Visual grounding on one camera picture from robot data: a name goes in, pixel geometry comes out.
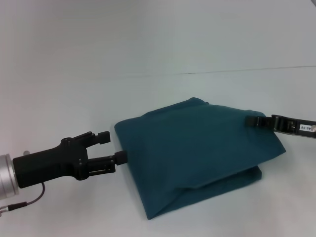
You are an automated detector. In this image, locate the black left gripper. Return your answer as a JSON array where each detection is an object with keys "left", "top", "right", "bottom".
[{"left": 12, "top": 131, "right": 128, "bottom": 189}]

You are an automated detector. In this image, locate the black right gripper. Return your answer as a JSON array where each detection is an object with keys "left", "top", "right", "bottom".
[{"left": 244, "top": 114, "right": 316, "bottom": 138}]

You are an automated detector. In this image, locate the blue shirt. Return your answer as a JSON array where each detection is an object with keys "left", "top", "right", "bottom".
[{"left": 114, "top": 97, "right": 287, "bottom": 221}]

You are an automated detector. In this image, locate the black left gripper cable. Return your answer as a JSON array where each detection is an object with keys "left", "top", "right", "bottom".
[{"left": 0, "top": 182, "right": 46, "bottom": 215}]

